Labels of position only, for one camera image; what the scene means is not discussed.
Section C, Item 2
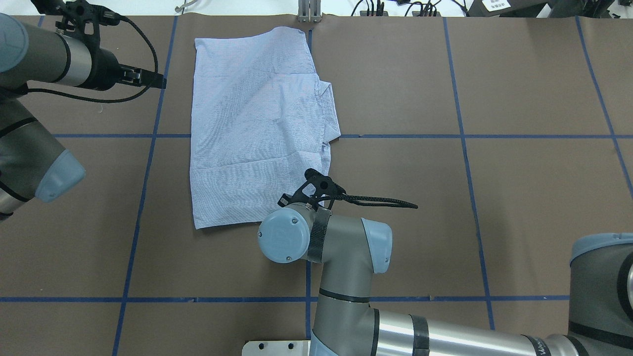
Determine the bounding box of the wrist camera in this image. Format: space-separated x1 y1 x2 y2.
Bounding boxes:
277 169 346 212
52 0 122 39

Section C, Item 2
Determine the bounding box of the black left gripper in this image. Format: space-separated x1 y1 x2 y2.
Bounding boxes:
89 49 167 91

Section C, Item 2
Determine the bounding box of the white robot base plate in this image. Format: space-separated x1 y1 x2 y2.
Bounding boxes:
241 340 311 356

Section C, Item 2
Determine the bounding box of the grey aluminium frame post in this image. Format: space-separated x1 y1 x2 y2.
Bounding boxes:
298 0 322 23

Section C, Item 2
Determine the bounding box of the brown table mat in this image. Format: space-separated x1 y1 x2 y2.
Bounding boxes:
1 13 632 356

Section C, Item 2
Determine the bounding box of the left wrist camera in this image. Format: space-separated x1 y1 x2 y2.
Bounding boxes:
52 0 122 39

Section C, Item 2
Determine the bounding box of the black cable bundle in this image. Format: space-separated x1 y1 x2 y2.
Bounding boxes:
350 0 442 17

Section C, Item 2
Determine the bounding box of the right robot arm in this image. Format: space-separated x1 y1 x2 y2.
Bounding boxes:
257 203 632 356

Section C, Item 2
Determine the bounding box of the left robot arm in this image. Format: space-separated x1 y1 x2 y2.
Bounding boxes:
0 1 167 221

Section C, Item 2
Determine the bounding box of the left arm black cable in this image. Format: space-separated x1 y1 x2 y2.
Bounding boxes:
25 15 160 104

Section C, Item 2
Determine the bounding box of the black labelled box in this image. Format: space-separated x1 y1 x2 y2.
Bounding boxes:
466 0 548 18

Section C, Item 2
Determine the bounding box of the light blue striped shirt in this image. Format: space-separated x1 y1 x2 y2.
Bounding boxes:
189 26 341 229

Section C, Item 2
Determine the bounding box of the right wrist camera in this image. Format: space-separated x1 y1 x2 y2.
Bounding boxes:
277 169 346 212

